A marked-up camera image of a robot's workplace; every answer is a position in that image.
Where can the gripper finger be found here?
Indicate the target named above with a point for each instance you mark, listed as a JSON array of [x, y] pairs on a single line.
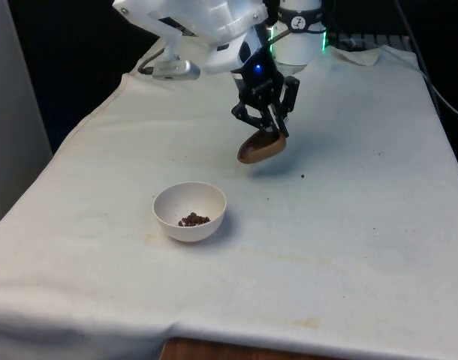
[[291, 97], [251, 114]]

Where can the grey cabinet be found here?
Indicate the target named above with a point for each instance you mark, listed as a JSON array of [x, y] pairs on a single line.
[[11, 112]]

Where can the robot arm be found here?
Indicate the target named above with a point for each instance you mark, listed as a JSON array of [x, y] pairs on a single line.
[[214, 22]]

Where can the white bowl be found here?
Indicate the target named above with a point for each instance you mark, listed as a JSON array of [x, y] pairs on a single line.
[[199, 234]]

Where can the coffee beans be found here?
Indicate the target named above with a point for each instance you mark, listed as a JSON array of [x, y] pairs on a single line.
[[193, 219]]

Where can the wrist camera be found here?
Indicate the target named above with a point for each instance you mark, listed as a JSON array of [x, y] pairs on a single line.
[[174, 70]]

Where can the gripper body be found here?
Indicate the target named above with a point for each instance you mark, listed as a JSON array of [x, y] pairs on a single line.
[[259, 80]]

